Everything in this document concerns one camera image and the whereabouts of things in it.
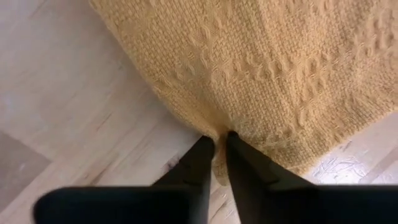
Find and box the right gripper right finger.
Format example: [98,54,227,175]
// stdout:
[225,130,398,224]

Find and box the orange towel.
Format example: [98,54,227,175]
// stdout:
[88,0,398,187]

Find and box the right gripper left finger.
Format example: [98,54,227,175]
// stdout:
[32,135,216,224]

